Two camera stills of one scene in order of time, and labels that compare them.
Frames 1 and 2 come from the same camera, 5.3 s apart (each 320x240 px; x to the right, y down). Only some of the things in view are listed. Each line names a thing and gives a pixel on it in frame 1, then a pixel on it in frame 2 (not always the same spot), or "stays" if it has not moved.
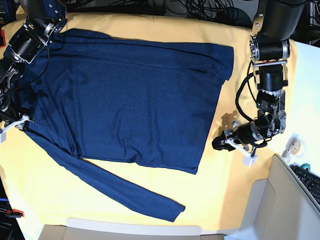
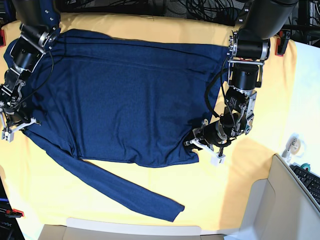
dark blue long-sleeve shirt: x=106 y=98 stays
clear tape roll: x=296 y=146 stays
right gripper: x=249 y=135 to x=214 y=133
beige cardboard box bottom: x=97 y=229 stays
